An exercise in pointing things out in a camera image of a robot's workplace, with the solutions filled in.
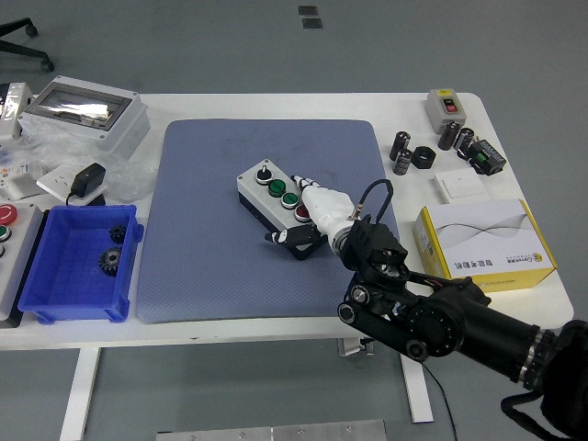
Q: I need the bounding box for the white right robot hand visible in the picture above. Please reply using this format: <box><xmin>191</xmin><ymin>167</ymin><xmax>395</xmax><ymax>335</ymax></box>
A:
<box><xmin>264</xmin><ymin>174</ymin><xmax>358</xmax><ymax>247</ymax></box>

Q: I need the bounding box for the grey four-button control box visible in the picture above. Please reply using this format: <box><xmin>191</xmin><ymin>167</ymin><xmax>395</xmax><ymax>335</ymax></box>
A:
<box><xmin>236</xmin><ymin>159</ymin><xmax>328</xmax><ymax>262</ymax></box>

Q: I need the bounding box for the black cylindrical capacitor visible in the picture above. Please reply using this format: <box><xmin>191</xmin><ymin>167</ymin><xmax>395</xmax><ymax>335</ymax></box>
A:
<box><xmin>453</xmin><ymin>127</ymin><xmax>476</xmax><ymax>157</ymax></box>
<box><xmin>389</xmin><ymin>130</ymin><xmax>412</xmax><ymax>162</ymax></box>
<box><xmin>437</xmin><ymin>119</ymin><xmax>462</xmax><ymax>152</ymax></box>
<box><xmin>392</xmin><ymin>147</ymin><xmax>413</xmax><ymax>176</ymax></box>

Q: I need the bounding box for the black hexagonal nut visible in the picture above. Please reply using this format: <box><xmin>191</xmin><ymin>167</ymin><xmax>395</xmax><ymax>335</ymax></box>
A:
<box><xmin>411</xmin><ymin>145</ymin><xmax>436</xmax><ymax>170</ymax></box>

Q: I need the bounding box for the grey-blue table mat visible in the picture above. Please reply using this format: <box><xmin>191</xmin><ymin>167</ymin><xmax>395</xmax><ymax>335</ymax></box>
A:
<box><xmin>136</xmin><ymin>118</ymin><xmax>405</xmax><ymax>325</ymax></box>

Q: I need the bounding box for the yellow and white cardboard box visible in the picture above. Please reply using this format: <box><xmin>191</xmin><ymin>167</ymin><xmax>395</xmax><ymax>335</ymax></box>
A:
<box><xmin>412</xmin><ymin>198</ymin><xmax>559</xmax><ymax>294</ymax></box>

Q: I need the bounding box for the black module with green terminal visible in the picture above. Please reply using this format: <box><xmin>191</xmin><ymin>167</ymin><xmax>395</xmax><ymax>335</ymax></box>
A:
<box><xmin>457</xmin><ymin>137</ymin><xmax>508</xmax><ymax>176</ymax></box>

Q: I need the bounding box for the clear plastic bag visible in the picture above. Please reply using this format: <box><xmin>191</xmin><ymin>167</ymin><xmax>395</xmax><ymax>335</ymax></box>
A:
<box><xmin>0</xmin><ymin>121</ymin><xmax>160</xmax><ymax>203</ymax></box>

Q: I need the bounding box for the white table leg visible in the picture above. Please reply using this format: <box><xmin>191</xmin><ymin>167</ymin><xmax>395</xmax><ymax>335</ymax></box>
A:
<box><xmin>400</xmin><ymin>356</ymin><xmax>435</xmax><ymax>424</ymax></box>
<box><xmin>58</xmin><ymin>347</ymin><xmax>101</xmax><ymax>441</ymax></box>

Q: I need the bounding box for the large black gear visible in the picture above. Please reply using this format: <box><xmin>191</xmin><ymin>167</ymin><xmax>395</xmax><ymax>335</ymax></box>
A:
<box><xmin>97</xmin><ymin>246</ymin><xmax>124</xmax><ymax>277</ymax></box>

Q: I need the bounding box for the silver metal plate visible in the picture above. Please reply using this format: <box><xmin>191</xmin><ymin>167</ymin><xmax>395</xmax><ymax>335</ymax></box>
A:
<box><xmin>155</xmin><ymin>418</ymin><xmax>389</xmax><ymax>441</ymax></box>

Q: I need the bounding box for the black power adapter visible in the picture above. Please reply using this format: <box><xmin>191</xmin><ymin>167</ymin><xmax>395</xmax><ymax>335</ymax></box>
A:
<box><xmin>65</xmin><ymin>162</ymin><xmax>107</xmax><ymax>207</ymax></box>

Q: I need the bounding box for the blue plastic bin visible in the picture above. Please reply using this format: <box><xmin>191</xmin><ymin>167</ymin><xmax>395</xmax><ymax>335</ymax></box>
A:
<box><xmin>17</xmin><ymin>204</ymin><xmax>145</xmax><ymax>325</ymax></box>

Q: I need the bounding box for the grey emergency-stop control box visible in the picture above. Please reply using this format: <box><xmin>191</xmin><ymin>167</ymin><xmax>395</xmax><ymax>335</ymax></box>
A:
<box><xmin>0</xmin><ymin>201</ymin><xmax>47</xmax><ymax>328</ymax></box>

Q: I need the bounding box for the small white printed box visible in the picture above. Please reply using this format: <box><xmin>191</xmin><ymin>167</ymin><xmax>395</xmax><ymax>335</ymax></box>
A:
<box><xmin>0</xmin><ymin>163</ymin><xmax>47</xmax><ymax>202</ymax></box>

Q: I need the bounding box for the white device with label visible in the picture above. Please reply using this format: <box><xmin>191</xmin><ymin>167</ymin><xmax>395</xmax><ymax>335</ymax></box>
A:
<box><xmin>0</xmin><ymin>82</ymin><xmax>35</xmax><ymax>141</ymax></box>

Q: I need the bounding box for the black office chair base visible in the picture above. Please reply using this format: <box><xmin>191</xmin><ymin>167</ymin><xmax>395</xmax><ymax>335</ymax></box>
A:
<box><xmin>0</xmin><ymin>17</ymin><xmax>56</xmax><ymax>73</ymax></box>

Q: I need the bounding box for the white wall switch plate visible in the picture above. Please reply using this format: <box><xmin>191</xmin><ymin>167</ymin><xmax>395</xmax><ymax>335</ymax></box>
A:
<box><xmin>433</xmin><ymin>167</ymin><xmax>492</xmax><ymax>205</ymax></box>

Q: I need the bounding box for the grey red-black switch box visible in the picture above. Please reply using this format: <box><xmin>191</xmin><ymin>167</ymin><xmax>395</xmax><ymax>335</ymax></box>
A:
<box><xmin>423</xmin><ymin>87</ymin><xmax>468</xmax><ymax>135</ymax></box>

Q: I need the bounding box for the metal under-table bracket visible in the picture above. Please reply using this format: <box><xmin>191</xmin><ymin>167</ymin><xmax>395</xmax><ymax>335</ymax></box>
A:
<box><xmin>337</xmin><ymin>337</ymin><xmax>376</xmax><ymax>358</ymax></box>

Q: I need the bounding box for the grey enclosure with clear lid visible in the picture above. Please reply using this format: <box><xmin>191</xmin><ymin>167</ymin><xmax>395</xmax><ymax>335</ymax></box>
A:
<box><xmin>17</xmin><ymin>75</ymin><xmax>152</xmax><ymax>161</ymax></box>

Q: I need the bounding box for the thin black cable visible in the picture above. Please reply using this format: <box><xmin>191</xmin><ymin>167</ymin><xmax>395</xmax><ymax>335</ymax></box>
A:
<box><xmin>421</xmin><ymin>361</ymin><xmax>458</xmax><ymax>441</ymax></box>

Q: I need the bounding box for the white wall socket plate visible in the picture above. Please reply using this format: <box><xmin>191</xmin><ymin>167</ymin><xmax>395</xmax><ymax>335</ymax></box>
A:
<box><xmin>36</xmin><ymin>164</ymin><xmax>107</xmax><ymax>207</ymax></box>

